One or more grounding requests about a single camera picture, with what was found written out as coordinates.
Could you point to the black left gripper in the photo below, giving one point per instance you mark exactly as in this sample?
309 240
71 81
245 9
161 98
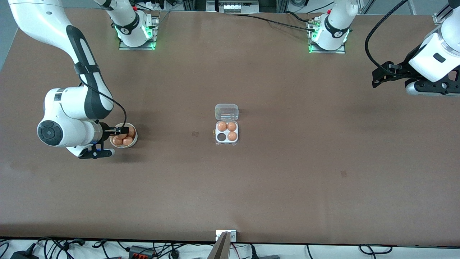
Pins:
401 70

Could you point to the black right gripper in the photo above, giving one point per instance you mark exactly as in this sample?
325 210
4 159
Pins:
104 128

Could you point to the clear plastic egg box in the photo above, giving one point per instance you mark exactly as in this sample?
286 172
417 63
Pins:
226 112

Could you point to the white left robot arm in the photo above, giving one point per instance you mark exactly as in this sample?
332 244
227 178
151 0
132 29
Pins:
436 54

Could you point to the white round bowl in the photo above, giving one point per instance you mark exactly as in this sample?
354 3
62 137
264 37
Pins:
133 142

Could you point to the black orange connector block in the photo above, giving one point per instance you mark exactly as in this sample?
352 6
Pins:
138 252

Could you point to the black power adapter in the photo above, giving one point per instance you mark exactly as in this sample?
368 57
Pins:
21 256

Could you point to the white power strip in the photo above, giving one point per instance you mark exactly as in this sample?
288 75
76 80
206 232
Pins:
235 7

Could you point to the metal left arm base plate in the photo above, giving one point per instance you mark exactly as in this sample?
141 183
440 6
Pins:
337 51

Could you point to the metal table corner bracket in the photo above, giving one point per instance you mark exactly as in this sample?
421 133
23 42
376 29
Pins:
439 18

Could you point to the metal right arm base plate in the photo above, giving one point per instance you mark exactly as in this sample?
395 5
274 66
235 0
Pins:
124 47

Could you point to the metal camera mount plate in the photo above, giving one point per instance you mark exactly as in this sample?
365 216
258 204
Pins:
233 235

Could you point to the aluminium camera pole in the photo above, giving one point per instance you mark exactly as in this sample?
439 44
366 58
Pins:
220 250

